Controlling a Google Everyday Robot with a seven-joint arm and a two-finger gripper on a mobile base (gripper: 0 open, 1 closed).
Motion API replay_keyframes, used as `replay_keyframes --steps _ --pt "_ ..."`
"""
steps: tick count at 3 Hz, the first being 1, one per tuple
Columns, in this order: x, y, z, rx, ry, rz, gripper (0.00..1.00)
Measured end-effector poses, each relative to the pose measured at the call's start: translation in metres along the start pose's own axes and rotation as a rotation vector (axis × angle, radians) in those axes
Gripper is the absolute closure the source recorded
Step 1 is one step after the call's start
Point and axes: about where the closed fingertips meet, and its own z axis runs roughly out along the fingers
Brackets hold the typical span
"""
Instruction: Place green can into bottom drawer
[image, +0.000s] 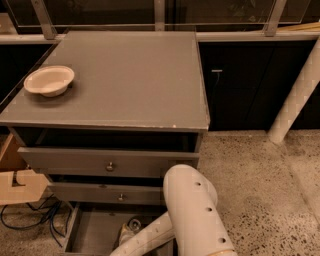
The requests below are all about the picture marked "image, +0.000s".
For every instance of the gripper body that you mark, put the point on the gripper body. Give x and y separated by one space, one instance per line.
127 234

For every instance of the green soda can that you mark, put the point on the green soda can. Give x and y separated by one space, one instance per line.
134 225

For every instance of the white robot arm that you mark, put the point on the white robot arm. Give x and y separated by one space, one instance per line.
191 219

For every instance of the grey bottom drawer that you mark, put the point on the grey bottom drawer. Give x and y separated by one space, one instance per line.
95 227

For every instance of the grey drawer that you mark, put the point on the grey drawer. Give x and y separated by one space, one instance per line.
110 190
95 227
73 153

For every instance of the grey middle drawer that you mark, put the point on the grey middle drawer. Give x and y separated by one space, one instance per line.
110 190

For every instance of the grey top drawer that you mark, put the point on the grey top drawer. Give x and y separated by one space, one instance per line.
73 153

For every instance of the grey drawer cabinet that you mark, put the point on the grey drawer cabinet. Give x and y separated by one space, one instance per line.
124 81

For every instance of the light wooden board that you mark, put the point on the light wooden board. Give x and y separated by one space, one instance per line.
18 182

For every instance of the white paper bowl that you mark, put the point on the white paper bowl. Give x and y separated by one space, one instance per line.
49 81

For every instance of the dark low cabinet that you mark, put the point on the dark low cabinet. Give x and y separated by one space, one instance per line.
247 82

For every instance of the white diagonal support pole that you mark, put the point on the white diagonal support pole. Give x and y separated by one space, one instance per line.
302 89

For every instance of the metal window railing frame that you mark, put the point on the metal window railing frame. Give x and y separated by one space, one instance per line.
47 21

